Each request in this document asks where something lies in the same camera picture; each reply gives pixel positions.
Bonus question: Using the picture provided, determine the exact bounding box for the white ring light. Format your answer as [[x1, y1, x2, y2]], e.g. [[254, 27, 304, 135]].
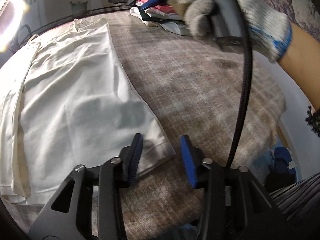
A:
[[1, 0, 27, 53]]

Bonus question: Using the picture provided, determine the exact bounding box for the white camisole top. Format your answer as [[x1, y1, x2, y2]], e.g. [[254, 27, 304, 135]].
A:
[[1, 18, 175, 205]]

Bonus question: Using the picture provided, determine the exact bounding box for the landscape painting wall tapestry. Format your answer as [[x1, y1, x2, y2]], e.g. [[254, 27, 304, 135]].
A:
[[263, 0, 319, 41]]

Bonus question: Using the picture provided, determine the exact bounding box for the grey knit gloved right hand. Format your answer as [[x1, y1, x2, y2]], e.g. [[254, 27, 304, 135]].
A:
[[168, 0, 292, 63]]

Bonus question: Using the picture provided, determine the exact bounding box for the potted plant green pot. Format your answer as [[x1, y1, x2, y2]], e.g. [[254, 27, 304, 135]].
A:
[[70, 1, 88, 18]]

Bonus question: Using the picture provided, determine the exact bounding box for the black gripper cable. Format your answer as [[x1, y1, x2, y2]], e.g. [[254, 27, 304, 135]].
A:
[[224, 0, 252, 169]]

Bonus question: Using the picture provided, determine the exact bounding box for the beige plaid bed blanket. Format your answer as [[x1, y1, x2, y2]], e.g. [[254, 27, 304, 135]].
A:
[[0, 10, 287, 240]]

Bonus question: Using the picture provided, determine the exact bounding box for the bare right forearm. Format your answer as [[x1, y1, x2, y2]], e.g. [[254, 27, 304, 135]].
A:
[[278, 23, 320, 110]]

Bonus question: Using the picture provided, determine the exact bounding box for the black metal clothes rack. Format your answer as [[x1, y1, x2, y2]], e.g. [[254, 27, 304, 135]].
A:
[[8, 4, 131, 54]]

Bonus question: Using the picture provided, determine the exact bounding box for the stack of folded clothes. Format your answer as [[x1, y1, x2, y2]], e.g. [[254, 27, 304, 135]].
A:
[[130, 6, 191, 36]]

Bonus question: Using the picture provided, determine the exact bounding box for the pink folded garment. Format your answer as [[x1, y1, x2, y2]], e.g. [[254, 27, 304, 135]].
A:
[[135, 0, 176, 17]]

